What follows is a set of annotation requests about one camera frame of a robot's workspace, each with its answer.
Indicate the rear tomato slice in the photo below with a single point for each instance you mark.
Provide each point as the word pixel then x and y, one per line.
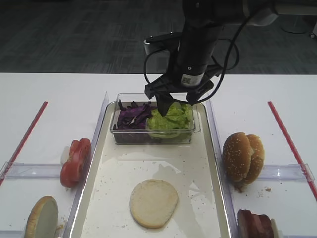
pixel 79 150

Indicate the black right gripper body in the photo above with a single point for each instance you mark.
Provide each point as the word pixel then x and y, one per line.
pixel 188 69

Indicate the upright bun slice left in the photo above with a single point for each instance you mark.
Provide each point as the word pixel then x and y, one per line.
pixel 42 221

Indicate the front tomato slice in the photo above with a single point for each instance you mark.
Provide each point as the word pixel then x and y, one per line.
pixel 71 171

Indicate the sesame bun rear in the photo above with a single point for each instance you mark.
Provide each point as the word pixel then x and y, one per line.
pixel 257 159

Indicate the white stopper behind tomato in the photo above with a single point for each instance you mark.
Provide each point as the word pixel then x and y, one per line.
pixel 65 155

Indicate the bottom bun slice on tray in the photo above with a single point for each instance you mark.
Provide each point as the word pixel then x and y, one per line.
pixel 153 202

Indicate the green lettuce pile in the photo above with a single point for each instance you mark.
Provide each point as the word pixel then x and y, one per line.
pixel 177 121

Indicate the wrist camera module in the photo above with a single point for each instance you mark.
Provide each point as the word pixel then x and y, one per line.
pixel 164 42

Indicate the upper right clear holder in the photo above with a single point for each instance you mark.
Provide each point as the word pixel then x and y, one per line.
pixel 291 172

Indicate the silver metal tray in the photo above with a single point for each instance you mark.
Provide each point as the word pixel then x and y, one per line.
pixel 116 169

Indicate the sesame bun top front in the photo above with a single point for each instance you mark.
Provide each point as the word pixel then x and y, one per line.
pixel 237 156

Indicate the white stopper behind patties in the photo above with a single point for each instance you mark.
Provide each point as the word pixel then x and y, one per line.
pixel 276 233

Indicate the clear plastic container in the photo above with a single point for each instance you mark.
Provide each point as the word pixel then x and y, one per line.
pixel 142 136

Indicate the sesame bun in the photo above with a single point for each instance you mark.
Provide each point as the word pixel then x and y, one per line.
pixel 237 156
pixel 257 159

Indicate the left long clear rail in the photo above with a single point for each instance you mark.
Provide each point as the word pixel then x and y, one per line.
pixel 70 224

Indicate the tomato slice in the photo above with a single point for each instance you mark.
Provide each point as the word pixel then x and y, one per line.
pixel 71 171
pixel 79 150

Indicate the red strip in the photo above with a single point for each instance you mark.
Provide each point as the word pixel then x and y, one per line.
pixel 22 142
pixel 293 148

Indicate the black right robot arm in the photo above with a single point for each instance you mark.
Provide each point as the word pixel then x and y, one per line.
pixel 200 13

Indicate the upper left clear holder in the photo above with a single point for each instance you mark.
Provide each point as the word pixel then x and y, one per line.
pixel 13 170

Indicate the shredded purple cabbage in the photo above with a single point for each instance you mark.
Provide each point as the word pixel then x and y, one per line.
pixel 133 116

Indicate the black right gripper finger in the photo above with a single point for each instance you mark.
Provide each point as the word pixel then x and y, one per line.
pixel 164 102

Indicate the long clear rail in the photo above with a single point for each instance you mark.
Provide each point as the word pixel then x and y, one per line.
pixel 229 212
pixel 70 224

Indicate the right long clear rail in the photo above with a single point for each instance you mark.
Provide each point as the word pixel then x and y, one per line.
pixel 229 212

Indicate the clear holder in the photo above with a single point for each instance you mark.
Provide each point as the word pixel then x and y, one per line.
pixel 13 170
pixel 291 172

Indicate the left red strip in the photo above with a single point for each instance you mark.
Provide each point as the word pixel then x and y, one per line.
pixel 22 142

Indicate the right red strip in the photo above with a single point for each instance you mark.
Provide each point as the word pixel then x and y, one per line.
pixel 293 148

